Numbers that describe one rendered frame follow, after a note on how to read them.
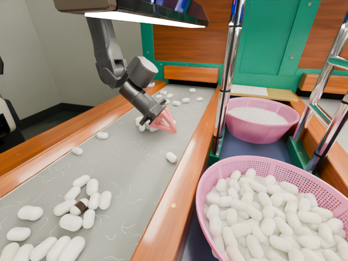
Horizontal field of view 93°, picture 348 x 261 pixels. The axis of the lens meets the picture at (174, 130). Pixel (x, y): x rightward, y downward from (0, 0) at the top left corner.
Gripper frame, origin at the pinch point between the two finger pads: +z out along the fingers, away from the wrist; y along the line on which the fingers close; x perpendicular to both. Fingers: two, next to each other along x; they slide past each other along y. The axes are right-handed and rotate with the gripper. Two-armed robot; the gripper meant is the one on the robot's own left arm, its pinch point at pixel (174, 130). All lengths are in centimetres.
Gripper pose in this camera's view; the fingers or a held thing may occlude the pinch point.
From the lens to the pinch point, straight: 50.9
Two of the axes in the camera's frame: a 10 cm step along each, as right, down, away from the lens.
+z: 7.3, 6.8, 0.8
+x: -5.9, 5.7, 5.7
